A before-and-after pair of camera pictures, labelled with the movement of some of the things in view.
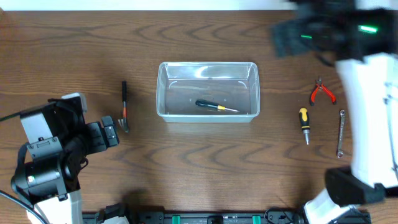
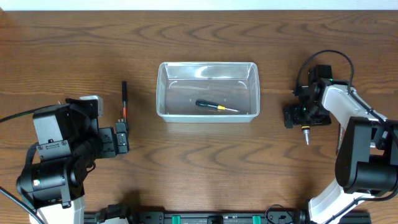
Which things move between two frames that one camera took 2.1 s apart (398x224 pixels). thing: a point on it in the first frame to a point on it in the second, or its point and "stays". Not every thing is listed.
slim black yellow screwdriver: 218,106 stays
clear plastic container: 232,84 stays
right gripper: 285,38 to 306,118
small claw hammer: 123,122 stays
